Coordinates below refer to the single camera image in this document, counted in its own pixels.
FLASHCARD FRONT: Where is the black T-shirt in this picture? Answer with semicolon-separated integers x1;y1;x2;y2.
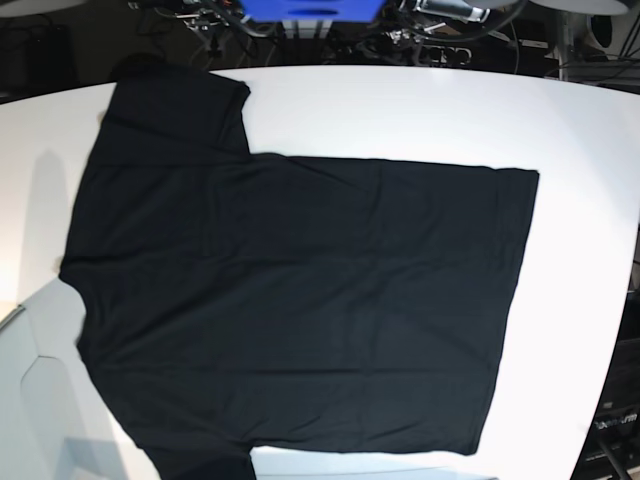
59;67;539;479

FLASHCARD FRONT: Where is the blue box overhead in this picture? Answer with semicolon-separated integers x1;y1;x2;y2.
241;0;385;23

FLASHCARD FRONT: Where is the black power strip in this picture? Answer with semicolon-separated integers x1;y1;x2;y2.
354;44;472;68

